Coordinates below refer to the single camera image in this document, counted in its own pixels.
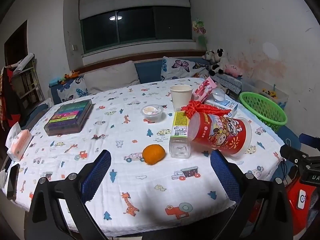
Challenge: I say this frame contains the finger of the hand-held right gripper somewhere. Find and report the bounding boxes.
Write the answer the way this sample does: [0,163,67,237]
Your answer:
[279,145,309,164]
[299,133,320,153]

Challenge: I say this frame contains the pink snack packet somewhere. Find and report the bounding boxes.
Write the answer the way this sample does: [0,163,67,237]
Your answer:
[192,77,217,102]

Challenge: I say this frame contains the red printed snack tub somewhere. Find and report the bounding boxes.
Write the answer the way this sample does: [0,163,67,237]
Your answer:
[187,112,252,157]

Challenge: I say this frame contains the black white cow plush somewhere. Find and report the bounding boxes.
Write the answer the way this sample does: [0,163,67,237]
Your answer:
[202,48,229,76]

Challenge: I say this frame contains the colourful marker case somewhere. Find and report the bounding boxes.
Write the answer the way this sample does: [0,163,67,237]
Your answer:
[44,99,93,137]

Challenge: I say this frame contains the black white patterned box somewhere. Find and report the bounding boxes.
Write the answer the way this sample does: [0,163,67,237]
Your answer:
[215,74,243,93]

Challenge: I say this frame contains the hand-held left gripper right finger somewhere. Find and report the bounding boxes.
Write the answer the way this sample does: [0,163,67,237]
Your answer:
[210,150,293,240]

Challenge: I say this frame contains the small butterfly print pillow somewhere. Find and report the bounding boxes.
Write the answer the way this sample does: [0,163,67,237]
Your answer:
[57,76,89,103]

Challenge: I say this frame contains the white roller blind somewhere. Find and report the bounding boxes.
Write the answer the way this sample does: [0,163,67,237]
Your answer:
[79,0,191,20]

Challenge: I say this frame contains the beige pillow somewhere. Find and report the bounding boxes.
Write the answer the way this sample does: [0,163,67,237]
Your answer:
[83,60,140,95]

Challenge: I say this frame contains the clear plastic wrapper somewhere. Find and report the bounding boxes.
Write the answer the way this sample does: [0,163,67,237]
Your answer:
[210,89,227,103]

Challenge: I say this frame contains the small clear pudding cup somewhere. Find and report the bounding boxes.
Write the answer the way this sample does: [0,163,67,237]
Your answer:
[141,104,163,122]

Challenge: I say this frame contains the white blue milk carton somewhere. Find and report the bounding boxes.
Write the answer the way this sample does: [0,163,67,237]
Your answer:
[204,97,239,117]

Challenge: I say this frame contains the white metal shelf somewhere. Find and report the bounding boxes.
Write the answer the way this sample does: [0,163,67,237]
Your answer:
[11,54,45,100]

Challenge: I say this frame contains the orange fox plush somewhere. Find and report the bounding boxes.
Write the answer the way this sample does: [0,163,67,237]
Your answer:
[61,70,80,82]

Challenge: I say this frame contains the clear plastic storage box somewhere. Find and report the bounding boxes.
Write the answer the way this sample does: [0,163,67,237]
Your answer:
[241,79,289,110]

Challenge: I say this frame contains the green plastic basket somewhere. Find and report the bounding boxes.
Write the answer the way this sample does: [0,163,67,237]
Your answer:
[239,91,288,132]

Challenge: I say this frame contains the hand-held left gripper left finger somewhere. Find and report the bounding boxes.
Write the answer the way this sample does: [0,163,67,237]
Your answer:
[24,149,112,240]

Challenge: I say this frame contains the white paper cup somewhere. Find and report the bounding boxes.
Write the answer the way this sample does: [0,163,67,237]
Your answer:
[170,84,194,112]

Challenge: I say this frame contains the red rope bundle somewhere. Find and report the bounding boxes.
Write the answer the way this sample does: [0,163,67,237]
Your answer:
[180,100,230,118]

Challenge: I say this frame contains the dark window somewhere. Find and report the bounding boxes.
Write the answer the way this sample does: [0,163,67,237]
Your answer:
[80,5,195,54]

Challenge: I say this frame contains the clear bottle yellow label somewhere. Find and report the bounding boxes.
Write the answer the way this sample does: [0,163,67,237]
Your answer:
[169,111,192,159]

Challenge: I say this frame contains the pink plush toy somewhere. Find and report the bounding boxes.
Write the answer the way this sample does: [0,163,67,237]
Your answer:
[224,64,243,77]

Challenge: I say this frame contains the orange fruit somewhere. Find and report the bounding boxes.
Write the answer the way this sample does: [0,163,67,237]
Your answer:
[142,144,166,165]

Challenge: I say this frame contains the blue sofa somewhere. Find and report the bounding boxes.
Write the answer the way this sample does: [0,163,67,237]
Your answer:
[49,57,213,105]

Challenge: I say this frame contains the dark wooden door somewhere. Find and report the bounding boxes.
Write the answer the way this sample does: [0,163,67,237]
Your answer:
[4,20,28,67]

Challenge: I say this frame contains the pink white tissue pack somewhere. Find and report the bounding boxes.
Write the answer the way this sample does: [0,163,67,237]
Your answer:
[5,122,33,162]

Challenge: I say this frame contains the colourful pinwheel toy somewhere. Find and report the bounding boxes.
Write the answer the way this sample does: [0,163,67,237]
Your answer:
[192,19,208,50]

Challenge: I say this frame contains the hanging clothes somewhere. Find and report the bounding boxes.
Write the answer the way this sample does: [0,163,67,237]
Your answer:
[0,66,23,130]

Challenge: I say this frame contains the printed white blanket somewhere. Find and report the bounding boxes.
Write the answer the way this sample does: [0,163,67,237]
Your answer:
[0,77,285,238]

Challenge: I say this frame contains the black smartphone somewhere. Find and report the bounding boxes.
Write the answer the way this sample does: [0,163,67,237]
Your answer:
[6,163,20,200]

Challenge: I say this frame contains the large butterfly print pillow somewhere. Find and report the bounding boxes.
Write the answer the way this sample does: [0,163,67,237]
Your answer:
[160,56,209,82]

